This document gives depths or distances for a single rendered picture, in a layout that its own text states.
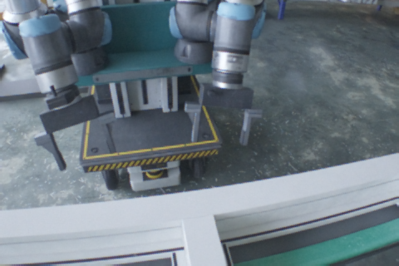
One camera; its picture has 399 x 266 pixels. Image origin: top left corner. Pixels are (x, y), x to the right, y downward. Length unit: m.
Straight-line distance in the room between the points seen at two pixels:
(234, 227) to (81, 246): 0.22
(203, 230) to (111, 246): 0.14
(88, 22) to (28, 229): 0.54
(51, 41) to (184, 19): 0.36
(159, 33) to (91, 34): 0.51
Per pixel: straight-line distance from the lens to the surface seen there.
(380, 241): 0.53
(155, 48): 1.26
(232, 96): 0.68
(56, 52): 0.64
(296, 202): 0.42
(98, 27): 0.78
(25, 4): 1.00
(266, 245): 0.46
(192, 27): 0.78
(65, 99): 0.59
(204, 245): 0.35
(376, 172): 0.52
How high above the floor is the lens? 1.26
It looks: 39 degrees down
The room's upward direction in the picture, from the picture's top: 3 degrees clockwise
